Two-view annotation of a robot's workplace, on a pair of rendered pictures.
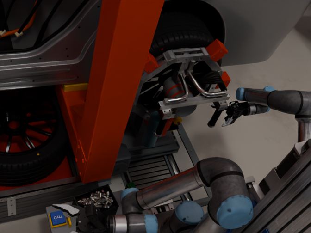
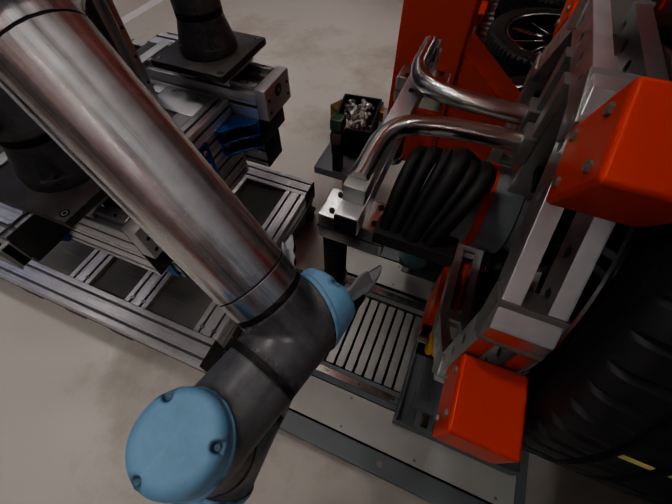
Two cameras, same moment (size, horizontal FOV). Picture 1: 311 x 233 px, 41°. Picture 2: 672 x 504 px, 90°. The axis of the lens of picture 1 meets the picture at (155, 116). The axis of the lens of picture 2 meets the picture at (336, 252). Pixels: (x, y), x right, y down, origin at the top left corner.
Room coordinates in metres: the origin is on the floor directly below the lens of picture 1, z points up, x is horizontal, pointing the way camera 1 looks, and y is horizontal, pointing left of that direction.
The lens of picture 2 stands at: (1.89, -0.46, 1.27)
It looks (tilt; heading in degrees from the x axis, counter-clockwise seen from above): 57 degrees down; 150
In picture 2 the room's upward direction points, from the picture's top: straight up
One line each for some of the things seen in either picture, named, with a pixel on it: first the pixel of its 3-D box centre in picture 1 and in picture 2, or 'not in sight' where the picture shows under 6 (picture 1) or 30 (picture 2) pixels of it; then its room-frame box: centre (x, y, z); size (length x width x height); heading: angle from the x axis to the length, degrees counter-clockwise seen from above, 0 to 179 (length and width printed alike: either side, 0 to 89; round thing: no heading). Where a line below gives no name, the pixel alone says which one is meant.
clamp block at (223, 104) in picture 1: (219, 101); (355, 220); (1.66, -0.30, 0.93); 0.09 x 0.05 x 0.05; 37
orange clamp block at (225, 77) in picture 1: (220, 80); (477, 407); (1.92, -0.29, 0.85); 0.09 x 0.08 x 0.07; 127
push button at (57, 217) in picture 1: (58, 217); not in sight; (0.90, 0.28, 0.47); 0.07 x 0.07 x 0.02; 37
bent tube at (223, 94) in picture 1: (208, 79); (452, 138); (1.69, -0.19, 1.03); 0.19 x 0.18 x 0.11; 37
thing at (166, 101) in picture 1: (175, 82); (481, 55); (1.57, -0.04, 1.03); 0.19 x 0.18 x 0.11; 37
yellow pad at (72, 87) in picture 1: (73, 79); not in sight; (1.63, 0.53, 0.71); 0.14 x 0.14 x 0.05; 37
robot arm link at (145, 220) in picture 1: (140, 225); not in sight; (0.66, -0.09, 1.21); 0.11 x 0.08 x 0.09; 113
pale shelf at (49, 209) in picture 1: (89, 213); (357, 139); (1.01, 0.15, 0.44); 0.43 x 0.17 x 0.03; 127
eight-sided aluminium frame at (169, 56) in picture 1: (174, 86); (507, 213); (1.72, -0.04, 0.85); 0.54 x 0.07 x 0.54; 127
